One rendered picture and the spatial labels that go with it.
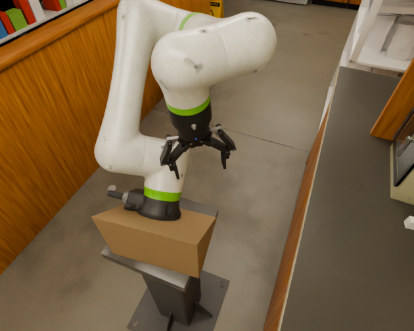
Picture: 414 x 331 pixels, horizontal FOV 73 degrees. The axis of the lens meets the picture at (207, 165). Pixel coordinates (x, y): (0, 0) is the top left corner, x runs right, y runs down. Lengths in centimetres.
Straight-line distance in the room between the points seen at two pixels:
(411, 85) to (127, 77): 112
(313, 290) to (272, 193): 143
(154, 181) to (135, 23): 45
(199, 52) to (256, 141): 229
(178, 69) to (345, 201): 94
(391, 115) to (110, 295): 186
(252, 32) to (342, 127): 112
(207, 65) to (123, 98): 41
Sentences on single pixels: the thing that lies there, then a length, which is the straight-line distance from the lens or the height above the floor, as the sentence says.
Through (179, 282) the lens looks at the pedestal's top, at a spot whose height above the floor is 94.
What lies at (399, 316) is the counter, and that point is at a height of 94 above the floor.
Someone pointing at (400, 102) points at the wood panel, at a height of 115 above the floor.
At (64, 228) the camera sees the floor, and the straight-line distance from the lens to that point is 238.
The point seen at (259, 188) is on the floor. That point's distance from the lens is 237.
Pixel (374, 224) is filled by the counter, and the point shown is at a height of 94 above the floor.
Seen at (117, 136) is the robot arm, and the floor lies 132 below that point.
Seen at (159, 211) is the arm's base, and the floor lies 112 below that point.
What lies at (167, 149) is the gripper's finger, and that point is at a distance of 68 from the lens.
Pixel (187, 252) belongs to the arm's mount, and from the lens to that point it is 82.
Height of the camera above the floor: 187
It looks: 49 degrees down
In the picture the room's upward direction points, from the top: straight up
